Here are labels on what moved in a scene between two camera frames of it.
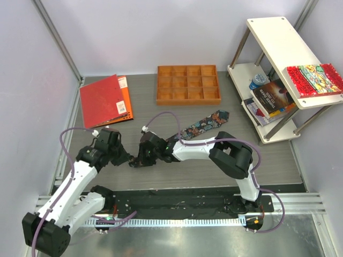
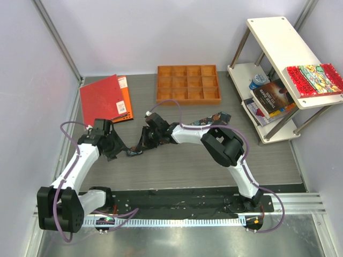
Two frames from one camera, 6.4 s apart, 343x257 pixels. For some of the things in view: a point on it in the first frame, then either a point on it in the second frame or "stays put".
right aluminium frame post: (308, 8) stays put
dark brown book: (273, 97) stays put
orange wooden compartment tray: (188, 85) stays put
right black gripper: (142, 161) → (144, 144)
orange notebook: (125, 90) stays put
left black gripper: (124, 156) → (119, 146)
